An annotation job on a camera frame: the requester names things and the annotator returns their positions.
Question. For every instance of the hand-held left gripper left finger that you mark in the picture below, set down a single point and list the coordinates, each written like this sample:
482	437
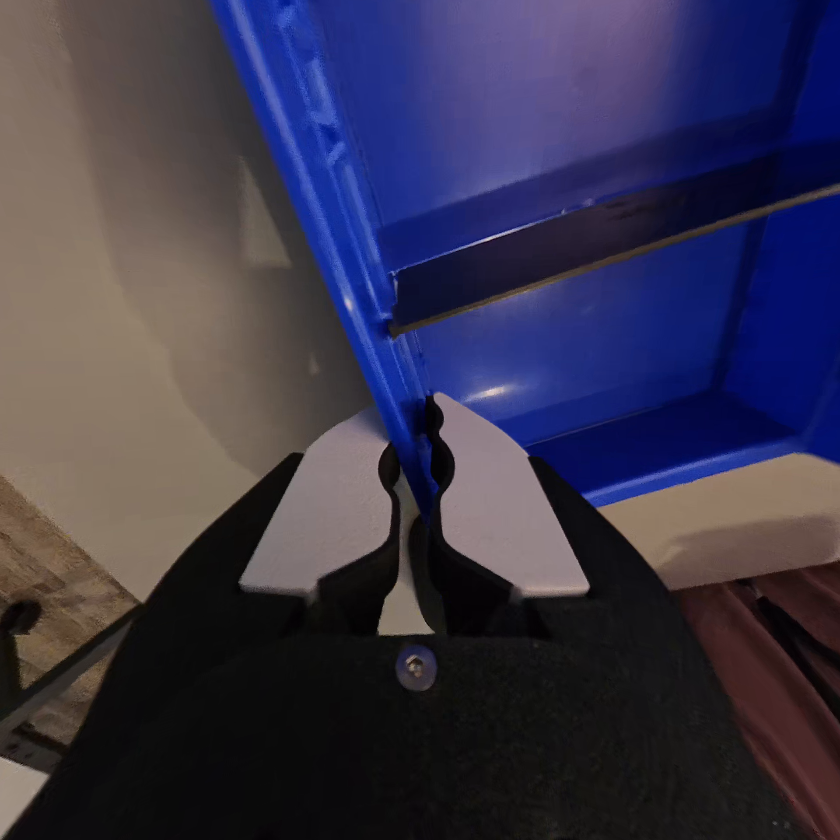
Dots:
328	518

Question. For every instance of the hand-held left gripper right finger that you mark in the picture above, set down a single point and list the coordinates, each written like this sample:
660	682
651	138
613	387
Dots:
512	518

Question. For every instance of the blue divided plastic bin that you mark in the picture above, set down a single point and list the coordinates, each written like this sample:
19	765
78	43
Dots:
558	98

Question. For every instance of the person in maroon shirt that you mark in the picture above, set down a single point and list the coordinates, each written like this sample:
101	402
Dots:
741	656

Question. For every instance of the black bin divider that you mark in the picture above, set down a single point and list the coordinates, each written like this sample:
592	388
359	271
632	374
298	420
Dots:
590	249

